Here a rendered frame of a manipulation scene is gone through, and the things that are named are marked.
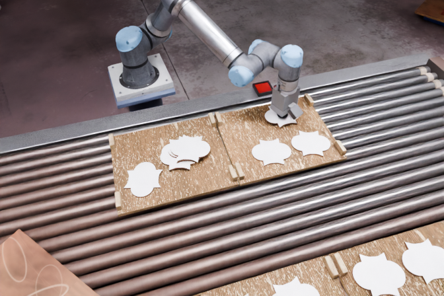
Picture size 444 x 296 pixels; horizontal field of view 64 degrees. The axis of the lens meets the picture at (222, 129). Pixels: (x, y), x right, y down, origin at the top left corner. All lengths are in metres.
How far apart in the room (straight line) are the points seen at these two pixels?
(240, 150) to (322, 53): 2.29
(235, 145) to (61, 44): 2.78
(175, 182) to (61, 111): 1.96
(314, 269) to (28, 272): 0.77
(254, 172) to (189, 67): 2.10
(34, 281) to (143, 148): 0.56
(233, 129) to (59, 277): 0.77
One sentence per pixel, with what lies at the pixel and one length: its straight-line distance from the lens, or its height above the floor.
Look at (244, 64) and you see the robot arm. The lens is 1.20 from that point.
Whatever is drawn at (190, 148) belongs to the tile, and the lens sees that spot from 1.30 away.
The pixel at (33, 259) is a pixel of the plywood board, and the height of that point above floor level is 1.04.
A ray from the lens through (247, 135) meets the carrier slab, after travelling 1.38.
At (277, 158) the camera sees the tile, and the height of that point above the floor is 0.94.
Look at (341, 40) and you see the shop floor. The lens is 3.73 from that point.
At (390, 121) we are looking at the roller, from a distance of 1.59.
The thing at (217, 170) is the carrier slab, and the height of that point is 0.94.
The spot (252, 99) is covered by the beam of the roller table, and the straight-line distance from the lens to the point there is 1.56.
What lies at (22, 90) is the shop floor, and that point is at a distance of 3.45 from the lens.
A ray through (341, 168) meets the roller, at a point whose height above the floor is 0.92.
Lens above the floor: 1.96
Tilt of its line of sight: 47 degrees down
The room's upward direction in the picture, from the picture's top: 1 degrees counter-clockwise
